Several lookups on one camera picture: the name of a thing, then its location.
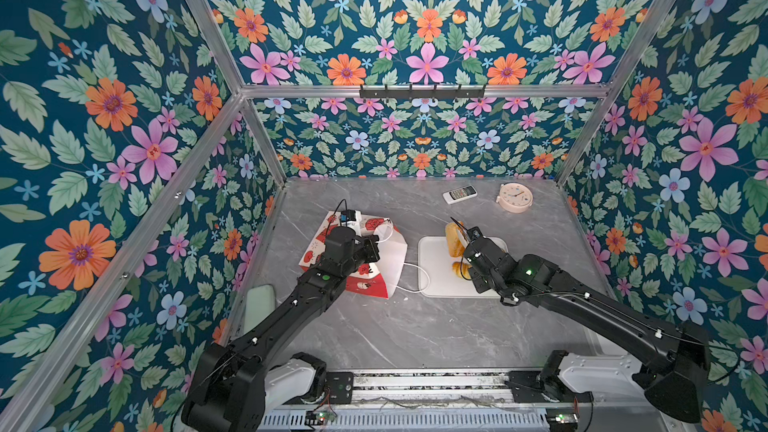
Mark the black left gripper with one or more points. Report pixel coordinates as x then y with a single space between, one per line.
370 244

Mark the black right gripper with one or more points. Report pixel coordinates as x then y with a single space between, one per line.
475 284

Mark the orange-brown fake pastry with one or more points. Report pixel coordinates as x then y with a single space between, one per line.
462 270

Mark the long twisted fake bread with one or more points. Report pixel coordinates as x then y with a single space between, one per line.
456 240

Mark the white and red paper bag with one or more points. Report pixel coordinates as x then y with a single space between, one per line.
378 279

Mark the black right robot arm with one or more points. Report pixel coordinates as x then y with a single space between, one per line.
675 360

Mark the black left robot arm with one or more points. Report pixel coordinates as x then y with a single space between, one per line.
234 386

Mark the white rectangular tray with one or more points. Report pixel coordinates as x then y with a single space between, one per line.
437 278

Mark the pink round alarm clock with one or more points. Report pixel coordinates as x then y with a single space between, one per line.
515 198

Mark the white remote control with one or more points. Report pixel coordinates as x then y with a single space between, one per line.
460 194

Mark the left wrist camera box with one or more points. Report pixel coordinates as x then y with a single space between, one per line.
351 219

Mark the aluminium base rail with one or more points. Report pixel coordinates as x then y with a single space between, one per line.
566 388

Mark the black wall hook bar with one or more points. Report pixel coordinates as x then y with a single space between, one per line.
409 92

